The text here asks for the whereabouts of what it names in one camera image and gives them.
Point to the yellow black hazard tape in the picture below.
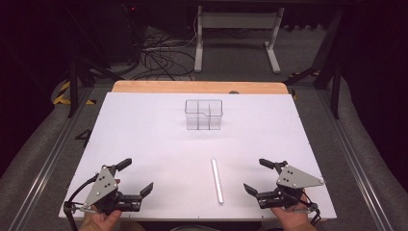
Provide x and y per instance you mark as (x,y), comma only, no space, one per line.
(62,93)

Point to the dark computer tower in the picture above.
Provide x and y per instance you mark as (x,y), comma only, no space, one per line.
(123,32)

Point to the white board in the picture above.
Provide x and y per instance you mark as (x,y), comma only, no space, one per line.
(179,150)

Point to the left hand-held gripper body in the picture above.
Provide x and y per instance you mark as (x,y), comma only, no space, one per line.
(102,184)

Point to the person's right hand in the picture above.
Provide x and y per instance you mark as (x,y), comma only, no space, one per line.
(293,219)

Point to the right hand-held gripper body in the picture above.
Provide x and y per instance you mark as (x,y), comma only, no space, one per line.
(296,179)

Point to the aluminium rail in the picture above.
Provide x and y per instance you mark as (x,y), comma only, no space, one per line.
(48,166)
(356,166)

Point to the black metal stand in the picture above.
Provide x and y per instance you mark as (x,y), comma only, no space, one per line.
(335,83)
(73,86)

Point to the white metal desk frame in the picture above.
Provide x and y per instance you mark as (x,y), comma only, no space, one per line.
(239,20)

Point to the person's left hand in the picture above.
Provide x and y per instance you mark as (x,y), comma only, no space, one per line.
(99,223)

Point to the clear plastic divided container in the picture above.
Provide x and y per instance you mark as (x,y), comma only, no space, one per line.
(203,114)

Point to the white stick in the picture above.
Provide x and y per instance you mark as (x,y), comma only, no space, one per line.
(217,181)

